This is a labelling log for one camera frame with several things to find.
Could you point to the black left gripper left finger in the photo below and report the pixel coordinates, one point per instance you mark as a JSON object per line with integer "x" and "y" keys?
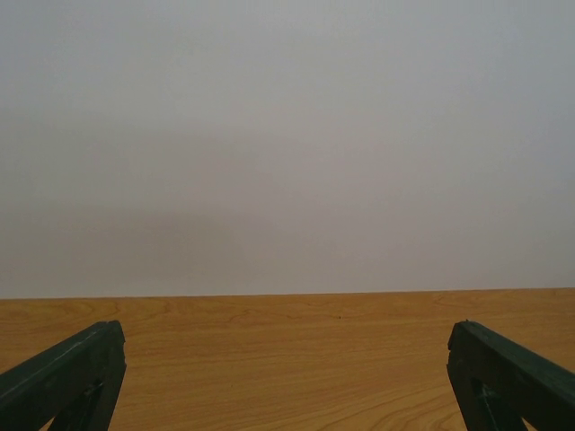
{"x": 73, "y": 385}

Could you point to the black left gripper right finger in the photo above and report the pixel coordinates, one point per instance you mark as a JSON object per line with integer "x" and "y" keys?
{"x": 501, "y": 385}

